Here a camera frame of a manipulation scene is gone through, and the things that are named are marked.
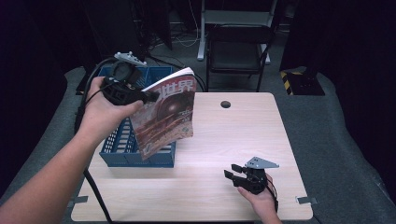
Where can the black cabinet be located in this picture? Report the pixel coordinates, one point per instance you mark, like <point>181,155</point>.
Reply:
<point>115,31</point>

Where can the black folding chair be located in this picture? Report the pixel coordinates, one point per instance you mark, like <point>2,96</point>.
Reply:
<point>238,53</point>

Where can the white metal desk frame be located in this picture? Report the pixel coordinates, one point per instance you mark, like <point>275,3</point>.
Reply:
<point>236,17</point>

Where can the red illustrated magazine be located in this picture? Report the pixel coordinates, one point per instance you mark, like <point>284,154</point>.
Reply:
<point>165,115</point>

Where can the person's right hand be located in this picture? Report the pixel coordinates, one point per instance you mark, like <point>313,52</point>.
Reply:
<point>264,202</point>

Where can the person's left hand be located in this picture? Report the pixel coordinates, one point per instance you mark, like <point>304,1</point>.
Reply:
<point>99,115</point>

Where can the blue plastic file rack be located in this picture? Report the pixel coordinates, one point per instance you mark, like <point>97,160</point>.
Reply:
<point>121,146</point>

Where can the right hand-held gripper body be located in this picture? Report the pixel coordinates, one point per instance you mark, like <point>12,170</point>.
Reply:
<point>255,182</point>

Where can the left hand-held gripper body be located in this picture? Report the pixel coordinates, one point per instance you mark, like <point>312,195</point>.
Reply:
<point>123,90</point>

